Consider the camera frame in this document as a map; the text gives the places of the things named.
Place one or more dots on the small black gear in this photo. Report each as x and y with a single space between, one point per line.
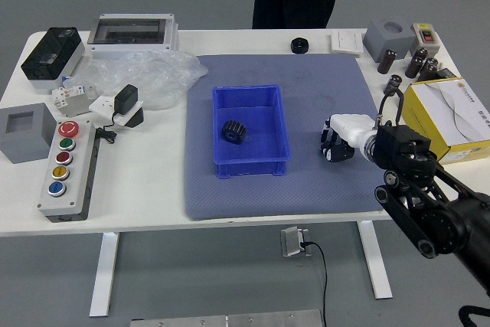
326 149

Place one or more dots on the grey-blue padded mat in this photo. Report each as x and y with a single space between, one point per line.
306 189

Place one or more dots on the silver floor socket box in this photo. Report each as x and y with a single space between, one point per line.
291 240

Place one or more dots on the black cylindrical capacitor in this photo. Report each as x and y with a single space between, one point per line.
393 85

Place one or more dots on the white wall switch plate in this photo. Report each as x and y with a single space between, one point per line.
346 41

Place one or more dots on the grey block with round hole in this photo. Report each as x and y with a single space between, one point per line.
383 41

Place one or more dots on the grey metal plate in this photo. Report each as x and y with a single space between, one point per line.
229 319

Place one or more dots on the dark brown cylindrical capacitor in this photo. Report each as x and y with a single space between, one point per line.
386 62
429 68
420 53
414 68

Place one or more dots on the black power adapter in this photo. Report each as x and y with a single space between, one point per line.
125 99

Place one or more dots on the clear plastic bag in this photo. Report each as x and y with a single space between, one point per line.
161 74

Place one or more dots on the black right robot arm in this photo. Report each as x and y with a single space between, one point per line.
440 220

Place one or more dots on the black socket base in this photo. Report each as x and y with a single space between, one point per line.
136 120

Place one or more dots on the yellow and white carton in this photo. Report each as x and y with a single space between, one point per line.
440 112

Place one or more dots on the blue plastic bin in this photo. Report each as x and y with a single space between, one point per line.
260 105

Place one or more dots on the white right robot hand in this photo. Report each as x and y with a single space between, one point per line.
350 126

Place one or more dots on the enclosure with black lid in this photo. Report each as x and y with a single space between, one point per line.
49 55

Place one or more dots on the white circuit breaker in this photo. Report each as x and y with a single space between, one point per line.
70 99

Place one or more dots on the grey five-button control box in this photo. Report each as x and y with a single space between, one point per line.
76 174

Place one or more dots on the grey box with clear lid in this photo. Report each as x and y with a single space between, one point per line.
130 36

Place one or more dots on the white socket outlet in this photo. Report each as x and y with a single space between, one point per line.
100 105

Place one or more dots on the big black gear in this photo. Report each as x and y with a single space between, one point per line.
233 131

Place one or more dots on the small black flat box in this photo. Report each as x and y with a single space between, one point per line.
446 73

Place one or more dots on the white table leg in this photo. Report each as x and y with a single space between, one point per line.
103 277
377 265

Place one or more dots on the grey block with square hole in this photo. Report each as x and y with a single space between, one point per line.
34 143

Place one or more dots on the beige switch box red button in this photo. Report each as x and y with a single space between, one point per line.
425 36

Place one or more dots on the black round knob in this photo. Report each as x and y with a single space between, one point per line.
299 45

